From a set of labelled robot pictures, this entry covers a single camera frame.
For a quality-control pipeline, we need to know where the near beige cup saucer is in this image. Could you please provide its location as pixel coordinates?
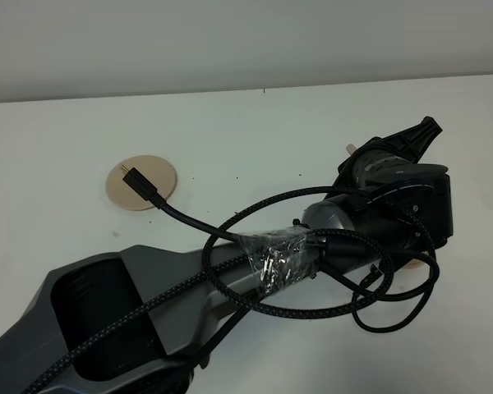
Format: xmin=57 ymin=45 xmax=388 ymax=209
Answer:
xmin=404 ymin=259 xmax=424 ymax=269

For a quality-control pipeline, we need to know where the beige teapot saucer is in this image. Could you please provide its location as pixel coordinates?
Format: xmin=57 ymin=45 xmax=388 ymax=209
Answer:
xmin=105 ymin=155 xmax=177 ymax=211

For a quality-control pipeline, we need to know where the beige teapot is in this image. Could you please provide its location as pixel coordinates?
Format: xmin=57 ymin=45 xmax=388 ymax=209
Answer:
xmin=346 ymin=144 xmax=357 ymax=156

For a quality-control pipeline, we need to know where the loose black plug cable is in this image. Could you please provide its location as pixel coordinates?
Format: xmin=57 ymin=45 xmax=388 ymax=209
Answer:
xmin=120 ymin=164 xmax=395 ymax=296

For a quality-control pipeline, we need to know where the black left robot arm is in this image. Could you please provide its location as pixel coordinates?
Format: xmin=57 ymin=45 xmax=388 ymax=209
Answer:
xmin=0 ymin=117 xmax=453 ymax=393

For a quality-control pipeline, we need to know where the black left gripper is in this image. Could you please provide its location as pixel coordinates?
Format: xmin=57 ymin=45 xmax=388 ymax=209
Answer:
xmin=332 ymin=117 xmax=454 ymax=250

